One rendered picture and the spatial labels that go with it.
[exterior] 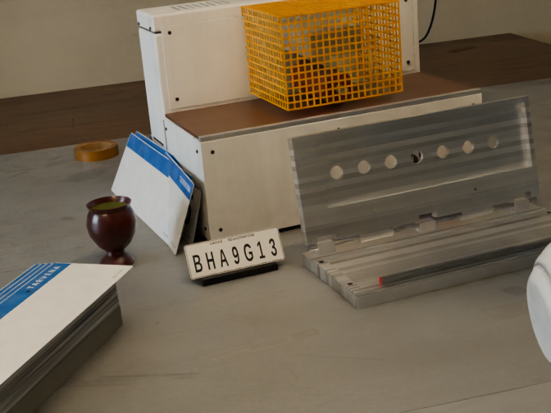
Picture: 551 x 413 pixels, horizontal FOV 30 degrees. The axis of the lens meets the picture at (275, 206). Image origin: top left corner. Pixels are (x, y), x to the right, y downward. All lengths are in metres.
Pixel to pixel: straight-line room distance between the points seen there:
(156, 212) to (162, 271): 0.23
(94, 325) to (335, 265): 0.40
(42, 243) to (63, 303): 0.54
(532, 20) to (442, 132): 2.07
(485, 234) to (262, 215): 0.39
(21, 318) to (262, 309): 0.37
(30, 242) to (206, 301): 0.48
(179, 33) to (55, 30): 1.43
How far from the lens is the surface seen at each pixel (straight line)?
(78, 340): 1.42
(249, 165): 1.77
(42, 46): 3.34
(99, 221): 1.71
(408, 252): 1.65
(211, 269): 1.64
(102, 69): 3.36
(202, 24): 1.95
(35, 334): 1.32
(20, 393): 1.31
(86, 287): 1.44
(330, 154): 1.66
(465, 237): 1.71
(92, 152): 2.44
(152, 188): 1.97
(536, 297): 1.02
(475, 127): 1.78
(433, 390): 1.29
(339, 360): 1.36
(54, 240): 1.94
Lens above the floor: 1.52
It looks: 18 degrees down
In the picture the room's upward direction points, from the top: 5 degrees counter-clockwise
